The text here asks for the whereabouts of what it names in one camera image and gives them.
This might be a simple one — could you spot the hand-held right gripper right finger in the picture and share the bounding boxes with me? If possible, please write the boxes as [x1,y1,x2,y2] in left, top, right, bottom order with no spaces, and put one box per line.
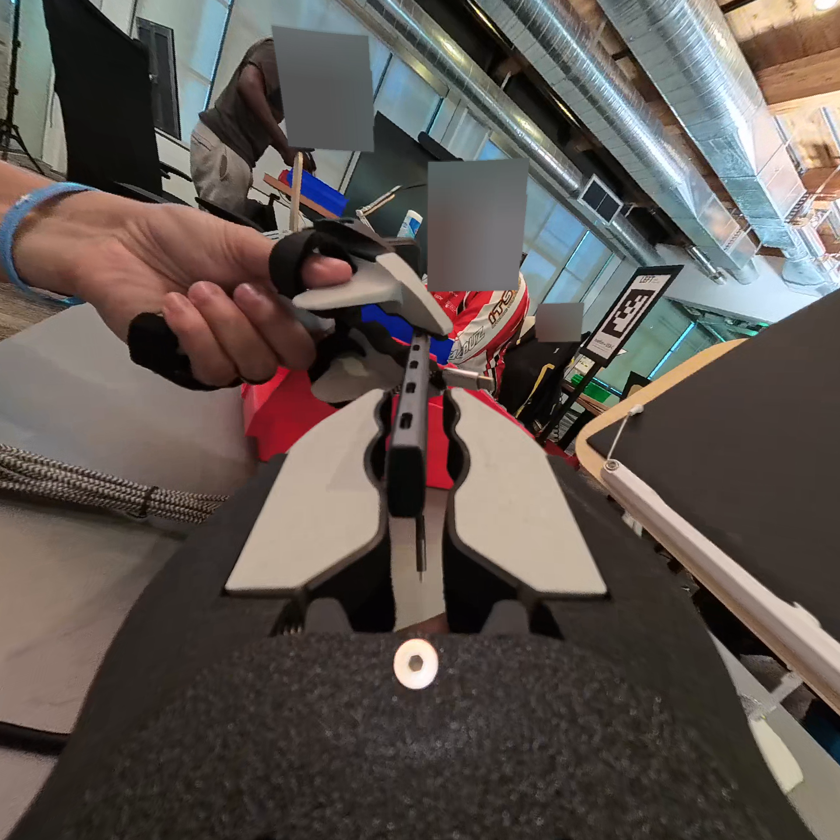
[443,387,609,634]

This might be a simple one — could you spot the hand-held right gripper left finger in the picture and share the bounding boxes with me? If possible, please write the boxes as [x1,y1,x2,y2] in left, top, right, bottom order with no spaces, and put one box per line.
[224,388,391,634]

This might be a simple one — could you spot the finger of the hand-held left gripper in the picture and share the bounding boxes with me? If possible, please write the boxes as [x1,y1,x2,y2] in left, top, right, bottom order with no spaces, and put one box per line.
[364,252,455,338]
[308,328,411,404]

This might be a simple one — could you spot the red plastic bin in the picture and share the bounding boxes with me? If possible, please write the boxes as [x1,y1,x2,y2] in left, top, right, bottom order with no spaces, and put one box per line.
[241,366,460,490]

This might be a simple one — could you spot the dark grey usb hub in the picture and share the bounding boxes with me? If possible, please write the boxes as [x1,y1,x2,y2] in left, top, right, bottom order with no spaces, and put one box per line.
[386,331,435,587]

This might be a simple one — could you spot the black white braided usb cable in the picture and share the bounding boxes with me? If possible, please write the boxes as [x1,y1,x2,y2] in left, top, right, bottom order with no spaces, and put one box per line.
[0,366,494,526]

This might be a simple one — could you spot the blue plastic bin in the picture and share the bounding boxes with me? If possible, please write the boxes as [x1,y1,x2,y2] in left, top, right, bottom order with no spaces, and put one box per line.
[279,167,347,219]
[360,303,455,361]

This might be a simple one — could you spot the black jacket yellow stripe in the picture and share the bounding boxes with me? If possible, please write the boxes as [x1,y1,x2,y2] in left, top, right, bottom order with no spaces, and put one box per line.
[499,325,585,427]

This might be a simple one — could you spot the white folding stand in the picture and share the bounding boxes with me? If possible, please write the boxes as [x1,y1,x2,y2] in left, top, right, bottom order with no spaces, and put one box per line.
[600,403,824,798]

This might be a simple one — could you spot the ceiling vent grille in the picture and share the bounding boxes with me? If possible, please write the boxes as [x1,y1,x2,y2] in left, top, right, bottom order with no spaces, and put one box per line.
[577,174,624,224]

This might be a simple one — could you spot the marker sign on stand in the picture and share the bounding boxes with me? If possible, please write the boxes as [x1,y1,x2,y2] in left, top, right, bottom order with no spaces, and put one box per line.
[518,262,685,442]

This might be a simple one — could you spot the wood-framed black board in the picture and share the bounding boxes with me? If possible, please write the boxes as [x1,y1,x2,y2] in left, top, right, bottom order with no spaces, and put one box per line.
[576,298,840,713]

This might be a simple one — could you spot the blue wristband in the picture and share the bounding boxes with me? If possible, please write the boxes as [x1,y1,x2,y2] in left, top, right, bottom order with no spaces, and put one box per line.
[0,182,99,307]

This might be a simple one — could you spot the round silver ventilation duct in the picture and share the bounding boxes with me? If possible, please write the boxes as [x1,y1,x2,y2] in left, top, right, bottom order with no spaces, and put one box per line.
[354,0,595,191]

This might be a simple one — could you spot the foil-wrapped ventilation duct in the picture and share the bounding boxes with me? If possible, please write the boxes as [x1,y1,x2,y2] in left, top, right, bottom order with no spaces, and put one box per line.
[594,0,840,286]

